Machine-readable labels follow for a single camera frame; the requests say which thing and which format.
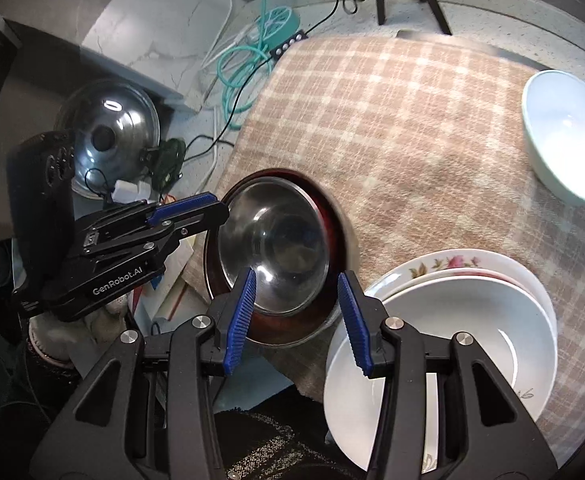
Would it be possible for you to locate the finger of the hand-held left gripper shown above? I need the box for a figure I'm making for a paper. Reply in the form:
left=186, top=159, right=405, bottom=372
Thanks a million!
left=145, top=191, right=224, bottom=228
left=141, top=204, right=232, bottom=262

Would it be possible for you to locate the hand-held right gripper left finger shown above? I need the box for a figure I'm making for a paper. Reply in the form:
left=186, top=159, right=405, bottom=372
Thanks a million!
left=30, top=267, right=258, bottom=480

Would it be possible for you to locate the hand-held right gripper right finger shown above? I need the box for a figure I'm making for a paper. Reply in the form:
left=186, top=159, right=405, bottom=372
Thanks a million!
left=337, top=270, right=558, bottom=480

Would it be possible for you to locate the red steel-lined bowl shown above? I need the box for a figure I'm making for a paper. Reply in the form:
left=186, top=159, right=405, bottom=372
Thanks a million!
left=203, top=169, right=358, bottom=348

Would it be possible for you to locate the plain white oval plate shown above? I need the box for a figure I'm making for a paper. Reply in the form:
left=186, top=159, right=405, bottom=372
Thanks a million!
left=323, top=275, right=558, bottom=476

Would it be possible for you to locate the person's left hand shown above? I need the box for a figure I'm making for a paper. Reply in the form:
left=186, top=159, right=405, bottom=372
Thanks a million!
left=27, top=292, right=133, bottom=366

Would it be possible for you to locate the dark green plastic clip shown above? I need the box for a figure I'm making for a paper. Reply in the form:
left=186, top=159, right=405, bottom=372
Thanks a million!
left=145, top=137, right=186, bottom=192

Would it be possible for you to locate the steel pot lid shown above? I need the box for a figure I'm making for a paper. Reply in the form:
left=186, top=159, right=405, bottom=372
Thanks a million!
left=55, top=79, right=162, bottom=198

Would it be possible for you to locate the beige plaid cloth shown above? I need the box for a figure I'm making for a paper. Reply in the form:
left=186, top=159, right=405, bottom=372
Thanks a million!
left=182, top=35, right=585, bottom=466

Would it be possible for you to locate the black power strip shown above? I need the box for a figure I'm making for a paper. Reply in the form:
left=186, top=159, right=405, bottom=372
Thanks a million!
left=269, top=29, right=309, bottom=59

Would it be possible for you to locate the light blue bowl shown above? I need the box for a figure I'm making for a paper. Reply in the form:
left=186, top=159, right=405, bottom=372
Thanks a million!
left=521, top=70, right=585, bottom=206

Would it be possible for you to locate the white cable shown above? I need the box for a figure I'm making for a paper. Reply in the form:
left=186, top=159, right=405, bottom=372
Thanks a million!
left=162, top=0, right=236, bottom=106

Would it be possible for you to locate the teal cable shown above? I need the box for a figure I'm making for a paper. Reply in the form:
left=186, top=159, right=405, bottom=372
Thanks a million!
left=216, top=0, right=300, bottom=116

